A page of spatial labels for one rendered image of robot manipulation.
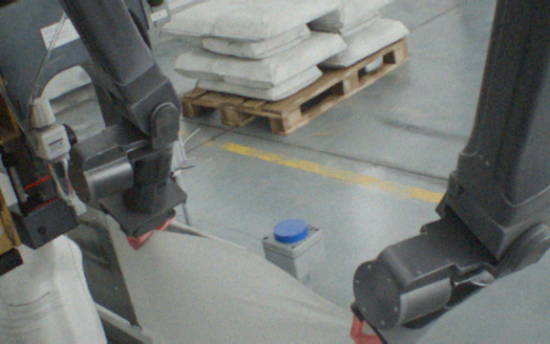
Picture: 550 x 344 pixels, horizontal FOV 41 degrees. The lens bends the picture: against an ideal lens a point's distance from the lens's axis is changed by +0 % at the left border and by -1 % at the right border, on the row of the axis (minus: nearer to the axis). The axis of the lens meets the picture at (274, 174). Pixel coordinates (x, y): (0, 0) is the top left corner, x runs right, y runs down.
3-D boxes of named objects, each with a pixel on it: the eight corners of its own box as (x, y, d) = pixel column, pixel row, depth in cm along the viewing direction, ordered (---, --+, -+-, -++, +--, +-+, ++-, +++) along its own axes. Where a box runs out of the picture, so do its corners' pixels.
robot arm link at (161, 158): (184, 143, 89) (159, 115, 92) (135, 162, 85) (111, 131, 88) (178, 182, 94) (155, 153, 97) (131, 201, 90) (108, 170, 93)
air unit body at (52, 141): (95, 198, 102) (62, 95, 96) (66, 213, 99) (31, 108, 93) (77, 191, 105) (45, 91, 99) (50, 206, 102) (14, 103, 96)
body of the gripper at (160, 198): (96, 208, 96) (99, 170, 91) (157, 176, 103) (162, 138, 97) (128, 240, 94) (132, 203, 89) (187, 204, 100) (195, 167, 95)
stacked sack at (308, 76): (327, 78, 408) (324, 58, 403) (273, 108, 382) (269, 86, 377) (244, 68, 453) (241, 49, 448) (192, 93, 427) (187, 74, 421)
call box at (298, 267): (327, 257, 131) (323, 228, 128) (298, 280, 126) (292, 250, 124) (294, 246, 136) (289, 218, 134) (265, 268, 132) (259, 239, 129)
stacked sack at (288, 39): (317, 42, 396) (313, 17, 390) (258, 68, 374) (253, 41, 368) (242, 31, 445) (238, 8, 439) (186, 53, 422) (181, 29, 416)
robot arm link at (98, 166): (179, 101, 84) (141, 74, 89) (89, 131, 78) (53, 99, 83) (182, 186, 91) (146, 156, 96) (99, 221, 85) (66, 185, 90)
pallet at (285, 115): (409, 60, 457) (406, 38, 451) (286, 136, 383) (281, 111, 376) (308, 51, 510) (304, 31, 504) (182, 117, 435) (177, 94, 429)
